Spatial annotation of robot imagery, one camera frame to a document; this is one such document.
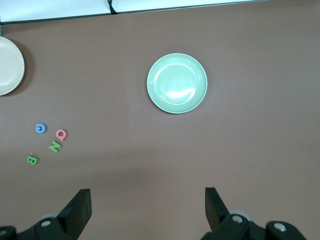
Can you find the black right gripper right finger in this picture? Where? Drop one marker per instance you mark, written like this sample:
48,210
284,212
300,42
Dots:
215,210

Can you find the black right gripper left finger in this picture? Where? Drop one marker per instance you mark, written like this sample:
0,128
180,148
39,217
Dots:
77,212

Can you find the green letter B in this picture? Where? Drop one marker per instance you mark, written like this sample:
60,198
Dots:
36,161

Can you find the green letter N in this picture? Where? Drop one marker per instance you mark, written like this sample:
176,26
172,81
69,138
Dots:
55,146

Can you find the pink letter Q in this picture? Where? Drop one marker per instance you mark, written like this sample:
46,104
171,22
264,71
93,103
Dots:
62,138

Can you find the blue letter C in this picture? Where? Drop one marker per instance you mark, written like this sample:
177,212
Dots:
37,128

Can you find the brown table mat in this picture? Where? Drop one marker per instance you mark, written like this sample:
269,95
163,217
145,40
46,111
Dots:
225,150

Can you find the green plate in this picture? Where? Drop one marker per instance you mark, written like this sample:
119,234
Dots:
175,82

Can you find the beige plate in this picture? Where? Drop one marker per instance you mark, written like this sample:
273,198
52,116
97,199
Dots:
10,67

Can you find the white ledge beside table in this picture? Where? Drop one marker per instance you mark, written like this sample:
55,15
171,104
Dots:
75,7

